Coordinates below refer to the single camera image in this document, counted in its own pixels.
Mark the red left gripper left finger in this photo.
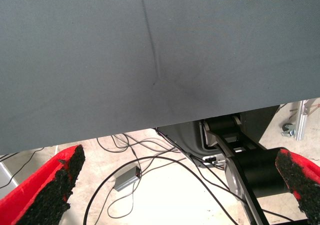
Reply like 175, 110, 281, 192
0, 144, 86, 225

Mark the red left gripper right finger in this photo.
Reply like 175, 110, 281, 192
274, 148, 320, 225

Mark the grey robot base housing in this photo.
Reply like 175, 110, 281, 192
156, 121, 227, 170

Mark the grey caster wheel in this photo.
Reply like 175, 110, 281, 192
281, 123, 296, 138

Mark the aluminium profile leg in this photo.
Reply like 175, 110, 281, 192
294, 99, 310, 141

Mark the grey adapter box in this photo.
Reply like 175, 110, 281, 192
113, 166, 143, 192

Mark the dark grey table cloth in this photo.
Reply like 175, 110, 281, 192
0, 0, 320, 156

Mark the black floor cable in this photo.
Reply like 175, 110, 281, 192
0, 147, 46, 190
83, 155, 241, 225
96, 132, 191, 158
106, 182, 137, 219

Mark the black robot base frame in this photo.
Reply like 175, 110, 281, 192
202, 104, 320, 225

